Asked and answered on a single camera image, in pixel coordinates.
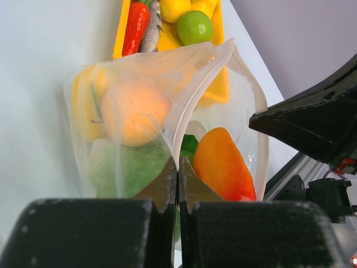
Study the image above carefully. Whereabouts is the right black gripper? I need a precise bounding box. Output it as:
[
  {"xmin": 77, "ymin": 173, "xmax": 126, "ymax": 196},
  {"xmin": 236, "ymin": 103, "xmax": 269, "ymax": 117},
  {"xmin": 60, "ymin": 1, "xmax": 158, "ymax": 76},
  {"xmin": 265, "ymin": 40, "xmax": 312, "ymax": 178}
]
[{"xmin": 249, "ymin": 56, "xmax": 356, "ymax": 175}]

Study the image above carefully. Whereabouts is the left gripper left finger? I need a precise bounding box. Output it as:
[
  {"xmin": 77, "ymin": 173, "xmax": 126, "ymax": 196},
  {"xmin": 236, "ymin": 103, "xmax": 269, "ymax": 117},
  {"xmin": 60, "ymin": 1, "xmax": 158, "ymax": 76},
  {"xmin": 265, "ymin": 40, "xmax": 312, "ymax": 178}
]
[{"xmin": 1, "ymin": 158, "xmax": 177, "ymax": 267}]

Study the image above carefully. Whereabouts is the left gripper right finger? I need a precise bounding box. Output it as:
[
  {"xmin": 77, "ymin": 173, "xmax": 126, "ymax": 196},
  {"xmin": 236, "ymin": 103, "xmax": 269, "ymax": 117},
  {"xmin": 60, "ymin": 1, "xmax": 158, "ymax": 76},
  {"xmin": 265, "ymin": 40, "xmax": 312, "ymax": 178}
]
[{"xmin": 178, "ymin": 158, "xmax": 349, "ymax": 267}]

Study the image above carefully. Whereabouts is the toy napa cabbage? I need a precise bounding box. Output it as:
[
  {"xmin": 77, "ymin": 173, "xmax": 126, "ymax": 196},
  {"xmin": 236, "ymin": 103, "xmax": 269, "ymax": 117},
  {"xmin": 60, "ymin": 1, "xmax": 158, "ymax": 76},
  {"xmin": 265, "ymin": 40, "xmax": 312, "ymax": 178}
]
[{"xmin": 89, "ymin": 133, "xmax": 200, "ymax": 198}]

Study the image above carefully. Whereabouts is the toy red pepper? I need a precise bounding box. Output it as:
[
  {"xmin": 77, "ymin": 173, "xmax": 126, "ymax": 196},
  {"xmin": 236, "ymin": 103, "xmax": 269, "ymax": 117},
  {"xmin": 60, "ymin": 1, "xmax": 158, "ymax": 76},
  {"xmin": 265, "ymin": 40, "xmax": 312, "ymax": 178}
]
[{"xmin": 192, "ymin": 127, "xmax": 257, "ymax": 201}]

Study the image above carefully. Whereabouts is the white-dotted zip top bag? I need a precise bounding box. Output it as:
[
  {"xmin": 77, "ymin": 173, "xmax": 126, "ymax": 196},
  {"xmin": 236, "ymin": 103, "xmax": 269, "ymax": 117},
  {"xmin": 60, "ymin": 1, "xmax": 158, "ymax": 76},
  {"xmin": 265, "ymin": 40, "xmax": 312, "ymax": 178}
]
[{"xmin": 63, "ymin": 39, "xmax": 269, "ymax": 200}]

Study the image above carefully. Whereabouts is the toy orange apricot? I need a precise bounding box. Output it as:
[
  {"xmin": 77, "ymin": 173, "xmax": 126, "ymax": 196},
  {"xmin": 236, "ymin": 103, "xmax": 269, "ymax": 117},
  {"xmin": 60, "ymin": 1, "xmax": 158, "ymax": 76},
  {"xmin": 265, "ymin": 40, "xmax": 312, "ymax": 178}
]
[{"xmin": 100, "ymin": 81, "xmax": 172, "ymax": 147}]

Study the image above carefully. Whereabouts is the toy yellow mango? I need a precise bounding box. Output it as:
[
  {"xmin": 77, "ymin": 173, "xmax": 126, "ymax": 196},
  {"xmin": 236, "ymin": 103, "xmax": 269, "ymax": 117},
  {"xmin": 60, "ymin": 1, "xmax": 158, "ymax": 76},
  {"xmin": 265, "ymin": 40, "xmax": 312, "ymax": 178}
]
[{"xmin": 71, "ymin": 64, "xmax": 109, "ymax": 142}]

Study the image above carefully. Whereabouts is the yellow plastic tray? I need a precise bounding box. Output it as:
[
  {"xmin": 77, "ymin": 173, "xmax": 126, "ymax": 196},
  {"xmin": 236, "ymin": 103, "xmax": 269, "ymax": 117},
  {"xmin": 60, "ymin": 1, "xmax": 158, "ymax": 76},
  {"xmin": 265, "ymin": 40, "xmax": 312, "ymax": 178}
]
[{"xmin": 112, "ymin": 0, "xmax": 231, "ymax": 107}]

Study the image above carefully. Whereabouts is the toy green apple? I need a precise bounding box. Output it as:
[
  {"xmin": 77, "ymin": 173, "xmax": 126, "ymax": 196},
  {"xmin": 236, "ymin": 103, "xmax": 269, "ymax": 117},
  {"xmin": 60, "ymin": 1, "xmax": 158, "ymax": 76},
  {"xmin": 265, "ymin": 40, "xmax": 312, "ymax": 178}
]
[{"xmin": 177, "ymin": 11, "xmax": 213, "ymax": 46}]

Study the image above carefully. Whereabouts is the toy yellow pear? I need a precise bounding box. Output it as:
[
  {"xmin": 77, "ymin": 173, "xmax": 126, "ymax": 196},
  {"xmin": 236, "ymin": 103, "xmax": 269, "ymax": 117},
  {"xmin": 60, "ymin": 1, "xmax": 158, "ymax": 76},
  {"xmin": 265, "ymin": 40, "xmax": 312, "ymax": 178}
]
[{"xmin": 191, "ymin": 0, "xmax": 219, "ymax": 19}]

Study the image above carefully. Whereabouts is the toy grey fish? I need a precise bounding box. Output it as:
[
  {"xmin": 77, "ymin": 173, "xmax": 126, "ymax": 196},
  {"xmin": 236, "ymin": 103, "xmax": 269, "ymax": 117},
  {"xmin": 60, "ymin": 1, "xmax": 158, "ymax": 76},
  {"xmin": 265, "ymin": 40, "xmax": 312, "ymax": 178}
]
[{"xmin": 138, "ymin": 1, "xmax": 163, "ymax": 53}]

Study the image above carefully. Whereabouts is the toy lemon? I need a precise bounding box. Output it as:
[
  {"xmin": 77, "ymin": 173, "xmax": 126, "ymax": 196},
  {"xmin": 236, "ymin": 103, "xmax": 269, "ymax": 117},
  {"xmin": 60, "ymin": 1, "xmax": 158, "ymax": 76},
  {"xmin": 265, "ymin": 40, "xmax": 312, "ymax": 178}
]
[{"xmin": 159, "ymin": 0, "xmax": 191, "ymax": 23}]

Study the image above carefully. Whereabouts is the toy carrot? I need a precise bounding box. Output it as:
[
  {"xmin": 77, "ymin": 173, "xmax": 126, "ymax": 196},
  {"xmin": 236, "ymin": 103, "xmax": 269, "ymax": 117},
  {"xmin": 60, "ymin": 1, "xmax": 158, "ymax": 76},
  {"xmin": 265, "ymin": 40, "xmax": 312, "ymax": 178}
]
[{"xmin": 122, "ymin": 1, "xmax": 150, "ymax": 56}]

